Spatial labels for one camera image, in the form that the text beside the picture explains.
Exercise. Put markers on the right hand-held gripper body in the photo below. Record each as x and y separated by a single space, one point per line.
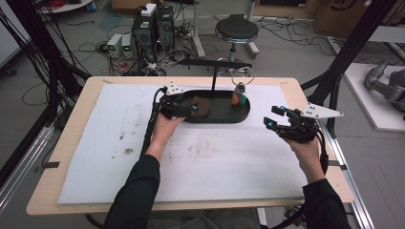
299 130

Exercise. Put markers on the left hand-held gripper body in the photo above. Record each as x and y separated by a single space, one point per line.
173 106

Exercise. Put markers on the brown zip pouch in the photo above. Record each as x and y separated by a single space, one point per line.
202 108

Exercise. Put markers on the black tray stand with hanger bar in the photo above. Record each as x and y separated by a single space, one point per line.
223 113

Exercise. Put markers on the person's left hand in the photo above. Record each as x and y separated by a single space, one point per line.
164 133

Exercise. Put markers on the person's right hand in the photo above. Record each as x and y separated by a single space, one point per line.
310 159

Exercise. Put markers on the black tape strip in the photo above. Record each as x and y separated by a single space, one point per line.
51 165
340 165

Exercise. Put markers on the white foam mat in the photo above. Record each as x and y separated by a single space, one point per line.
223 165

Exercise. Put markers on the white table leg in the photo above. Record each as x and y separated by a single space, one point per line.
197 31

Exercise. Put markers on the white platform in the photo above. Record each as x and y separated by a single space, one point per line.
366 108

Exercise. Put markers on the black computer tower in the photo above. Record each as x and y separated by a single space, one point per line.
165 28
143 35

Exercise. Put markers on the grey bench power supply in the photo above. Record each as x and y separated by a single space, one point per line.
114 44
127 45

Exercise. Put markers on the black round stool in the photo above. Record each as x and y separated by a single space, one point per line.
236 30

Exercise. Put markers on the white box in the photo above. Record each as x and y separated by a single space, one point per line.
148 9

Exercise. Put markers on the cardboard box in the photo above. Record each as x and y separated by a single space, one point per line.
337 17

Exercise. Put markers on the person's lap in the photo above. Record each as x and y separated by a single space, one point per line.
207 220

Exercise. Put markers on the white round table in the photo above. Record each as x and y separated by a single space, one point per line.
68 6

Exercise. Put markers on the aluminium rail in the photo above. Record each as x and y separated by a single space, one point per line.
22 165
350 187

